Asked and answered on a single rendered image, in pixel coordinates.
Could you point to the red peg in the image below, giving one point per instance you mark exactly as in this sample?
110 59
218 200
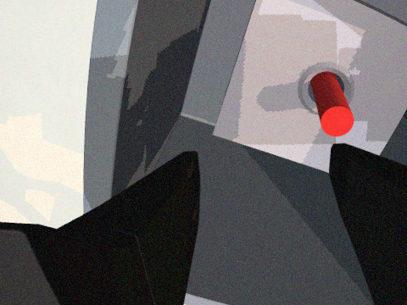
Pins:
335 116

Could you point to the pale square plate with hole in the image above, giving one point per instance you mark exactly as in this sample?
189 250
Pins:
269 104

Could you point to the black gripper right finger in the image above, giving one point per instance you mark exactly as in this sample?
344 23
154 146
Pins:
371 193

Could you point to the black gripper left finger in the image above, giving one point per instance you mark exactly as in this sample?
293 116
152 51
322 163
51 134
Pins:
135 249

